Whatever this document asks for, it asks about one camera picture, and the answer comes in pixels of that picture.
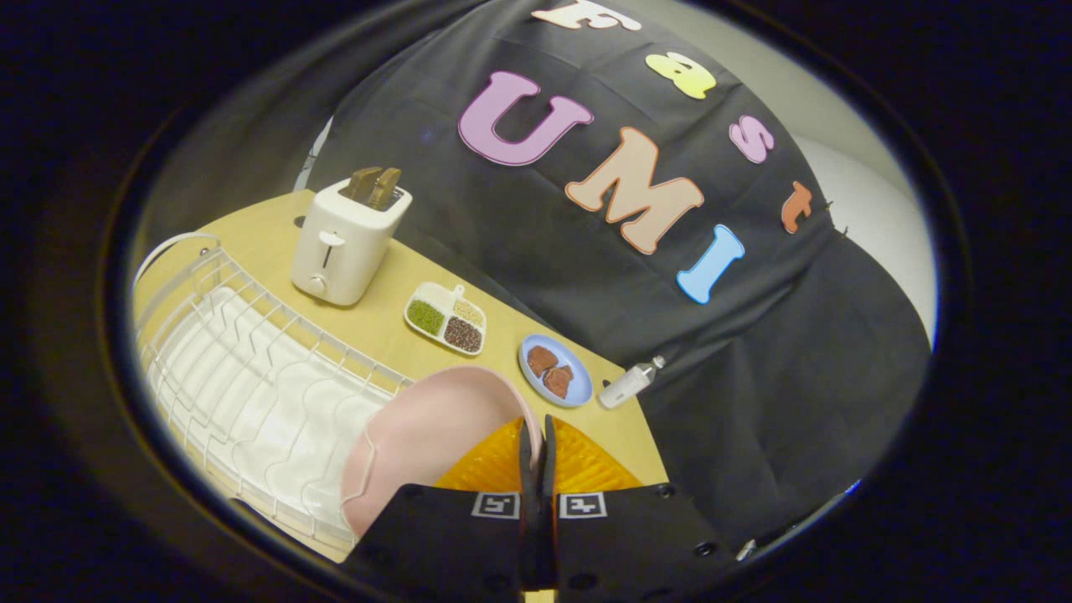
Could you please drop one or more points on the black backdrop cloth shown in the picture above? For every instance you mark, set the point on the black backdrop cloth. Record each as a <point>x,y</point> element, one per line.
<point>636,276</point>

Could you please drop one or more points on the white divided tray with beans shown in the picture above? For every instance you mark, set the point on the white divided tray with beans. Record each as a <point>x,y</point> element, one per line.
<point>445,318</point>

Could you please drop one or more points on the white toaster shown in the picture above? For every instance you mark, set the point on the white toaster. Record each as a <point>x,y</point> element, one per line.
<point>343,243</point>

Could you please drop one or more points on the pink plate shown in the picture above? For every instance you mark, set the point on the pink plate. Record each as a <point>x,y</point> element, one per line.
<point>427,435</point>

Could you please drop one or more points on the brown meat piece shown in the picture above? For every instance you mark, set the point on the brown meat piece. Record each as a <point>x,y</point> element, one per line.
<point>542,359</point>
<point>559,381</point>

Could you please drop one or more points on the blue plate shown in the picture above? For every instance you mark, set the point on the blue plate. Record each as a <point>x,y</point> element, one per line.
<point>554,370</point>

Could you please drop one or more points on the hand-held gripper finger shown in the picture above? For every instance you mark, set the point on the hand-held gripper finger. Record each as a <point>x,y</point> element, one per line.
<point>528,469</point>
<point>548,469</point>

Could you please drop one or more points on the brown toast slice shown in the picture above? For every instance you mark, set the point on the brown toast slice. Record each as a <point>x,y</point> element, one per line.
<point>363,182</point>
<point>386,188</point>

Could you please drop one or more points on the clear plastic bottle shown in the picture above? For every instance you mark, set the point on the clear plastic bottle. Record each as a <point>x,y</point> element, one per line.
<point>628,383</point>

